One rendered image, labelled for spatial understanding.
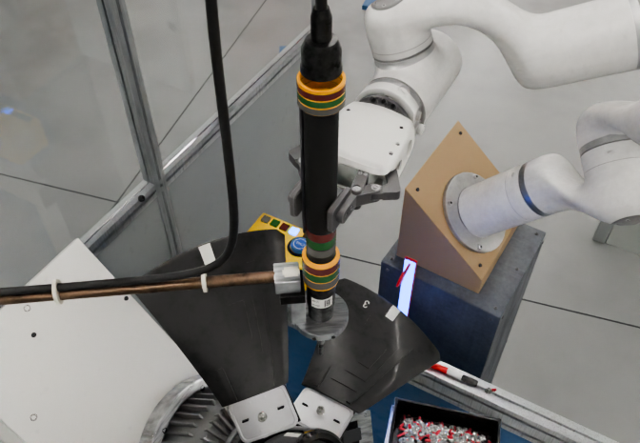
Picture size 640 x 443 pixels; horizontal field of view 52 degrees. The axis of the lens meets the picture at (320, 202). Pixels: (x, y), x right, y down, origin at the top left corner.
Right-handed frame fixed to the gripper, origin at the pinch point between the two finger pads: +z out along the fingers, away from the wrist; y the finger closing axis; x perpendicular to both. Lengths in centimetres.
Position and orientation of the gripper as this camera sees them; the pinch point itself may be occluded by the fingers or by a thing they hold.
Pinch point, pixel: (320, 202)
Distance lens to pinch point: 69.7
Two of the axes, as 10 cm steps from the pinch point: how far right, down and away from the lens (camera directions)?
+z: -4.8, 6.3, -6.1
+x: 0.0, -7.0, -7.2
